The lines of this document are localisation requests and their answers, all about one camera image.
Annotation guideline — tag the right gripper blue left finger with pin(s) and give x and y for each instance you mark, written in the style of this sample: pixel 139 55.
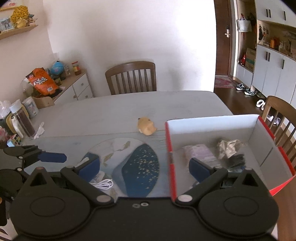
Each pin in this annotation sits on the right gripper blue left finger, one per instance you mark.
pixel 89 166

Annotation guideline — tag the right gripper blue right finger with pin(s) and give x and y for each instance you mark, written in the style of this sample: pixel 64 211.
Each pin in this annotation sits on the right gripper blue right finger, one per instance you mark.
pixel 199 170

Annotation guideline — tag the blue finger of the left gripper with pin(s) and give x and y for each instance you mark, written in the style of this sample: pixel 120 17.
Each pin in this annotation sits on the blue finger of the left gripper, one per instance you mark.
pixel 52 157

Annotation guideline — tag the pink printed snack packet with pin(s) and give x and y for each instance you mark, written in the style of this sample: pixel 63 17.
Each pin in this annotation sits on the pink printed snack packet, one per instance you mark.
pixel 200 152

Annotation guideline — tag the crumpled white tissue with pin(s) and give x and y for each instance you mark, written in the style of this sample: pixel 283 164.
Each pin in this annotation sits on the crumpled white tissue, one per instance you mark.
pixel 40 131

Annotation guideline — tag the crumpled silver snack wrapper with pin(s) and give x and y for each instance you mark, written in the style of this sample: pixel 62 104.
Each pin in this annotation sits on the crumpled silver snack wrapper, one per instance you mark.
pixel 227 149

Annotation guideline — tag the rubik's cube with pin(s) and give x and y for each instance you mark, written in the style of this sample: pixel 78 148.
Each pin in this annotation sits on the rubik's cube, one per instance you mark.
pixel 14 141

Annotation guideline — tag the glass jar with dark contents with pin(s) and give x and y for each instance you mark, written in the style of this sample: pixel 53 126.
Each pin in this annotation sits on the glass jar with dark contents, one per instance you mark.
pixel 24 121

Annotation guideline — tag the decorated blue table mat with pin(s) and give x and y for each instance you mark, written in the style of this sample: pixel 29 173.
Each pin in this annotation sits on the decorated blue table mat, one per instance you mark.
pixel 131 164

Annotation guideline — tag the white printed mug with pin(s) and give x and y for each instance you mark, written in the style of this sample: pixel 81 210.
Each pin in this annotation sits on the white printed mug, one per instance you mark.
pixel 31 107

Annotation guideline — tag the red and white cardboard box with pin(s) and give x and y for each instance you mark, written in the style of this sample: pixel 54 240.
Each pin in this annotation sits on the red and white cardboard box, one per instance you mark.
pixel 260 153

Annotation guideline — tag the white drawer cabinet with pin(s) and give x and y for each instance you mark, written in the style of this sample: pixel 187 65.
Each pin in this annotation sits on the white drawer cabinet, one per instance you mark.
pixel 74 88

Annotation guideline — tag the orange snack bag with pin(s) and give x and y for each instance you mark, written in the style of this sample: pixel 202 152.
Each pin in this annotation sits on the orange snack bag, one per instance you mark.
pixel 42 82

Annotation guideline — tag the blue globe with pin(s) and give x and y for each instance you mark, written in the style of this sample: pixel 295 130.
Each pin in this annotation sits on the blue globe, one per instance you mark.
pixel 57 68

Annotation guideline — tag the white slippers pair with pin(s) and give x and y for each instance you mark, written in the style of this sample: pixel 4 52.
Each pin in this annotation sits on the white slippers pair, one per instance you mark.
pixel 260 104

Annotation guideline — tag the dark sneakers pair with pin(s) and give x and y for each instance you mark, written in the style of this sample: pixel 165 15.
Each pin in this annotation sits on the dark sneakers pair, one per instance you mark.
pixel 247 91

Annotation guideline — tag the wooden chair near box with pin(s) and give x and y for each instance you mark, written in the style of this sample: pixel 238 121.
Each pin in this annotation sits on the wooden chair near box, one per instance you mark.
pixel 279 115

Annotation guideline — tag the wooden chair at table end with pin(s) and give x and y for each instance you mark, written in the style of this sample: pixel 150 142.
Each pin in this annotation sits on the wooden chair at table end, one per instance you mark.
pixel 132 77

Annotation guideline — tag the white shoe cabinet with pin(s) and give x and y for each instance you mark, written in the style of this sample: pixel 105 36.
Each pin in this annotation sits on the white shoe cabinet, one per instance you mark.
pixel 265 32

